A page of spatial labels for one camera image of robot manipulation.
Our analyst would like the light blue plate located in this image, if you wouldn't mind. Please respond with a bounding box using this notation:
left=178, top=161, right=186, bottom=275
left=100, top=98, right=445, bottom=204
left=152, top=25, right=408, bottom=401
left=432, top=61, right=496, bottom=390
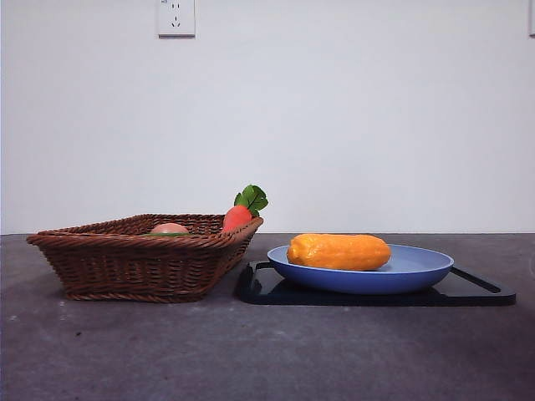
left=267, top=244, right=455, bottom=296

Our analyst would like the brown wicker basket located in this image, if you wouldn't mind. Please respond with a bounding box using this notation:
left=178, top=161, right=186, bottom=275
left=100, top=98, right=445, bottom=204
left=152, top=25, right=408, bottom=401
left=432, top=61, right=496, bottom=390
left=25, top=213, right=265, bottom=302

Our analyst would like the orange carrot with green leaves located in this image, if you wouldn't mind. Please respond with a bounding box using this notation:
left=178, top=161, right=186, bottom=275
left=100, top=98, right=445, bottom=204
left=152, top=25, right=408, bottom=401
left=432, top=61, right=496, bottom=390
left=221, top=184, right=269, bottom=233

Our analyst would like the pinkish brown egg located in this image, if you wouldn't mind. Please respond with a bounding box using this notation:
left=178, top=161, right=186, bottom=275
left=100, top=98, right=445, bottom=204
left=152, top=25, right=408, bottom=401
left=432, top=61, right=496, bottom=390
left=149, top=222, right=191, bottom=235

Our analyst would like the dark cutting board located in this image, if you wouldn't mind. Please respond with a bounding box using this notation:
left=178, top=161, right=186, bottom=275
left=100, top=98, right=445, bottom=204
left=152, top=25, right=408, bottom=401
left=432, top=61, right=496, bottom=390
left=237, top=259, right=517, bottom=307

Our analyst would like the white wall socket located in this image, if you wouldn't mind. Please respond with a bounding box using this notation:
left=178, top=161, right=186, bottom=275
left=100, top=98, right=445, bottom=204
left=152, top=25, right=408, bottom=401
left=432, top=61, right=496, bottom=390
left=157, top=0, right=196, bottom=38

